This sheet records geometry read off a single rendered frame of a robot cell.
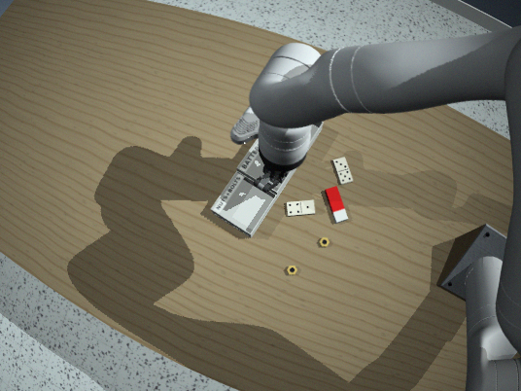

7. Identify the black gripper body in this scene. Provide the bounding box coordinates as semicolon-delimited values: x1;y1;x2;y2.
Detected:
259;147;307;178

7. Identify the red and white eraser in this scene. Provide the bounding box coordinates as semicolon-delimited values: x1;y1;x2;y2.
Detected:
325;186;348;224

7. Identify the grey rack of bins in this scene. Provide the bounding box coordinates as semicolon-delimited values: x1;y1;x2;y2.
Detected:
211;122;323;238

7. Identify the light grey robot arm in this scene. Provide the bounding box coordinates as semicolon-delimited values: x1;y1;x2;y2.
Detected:
230;25;521;391

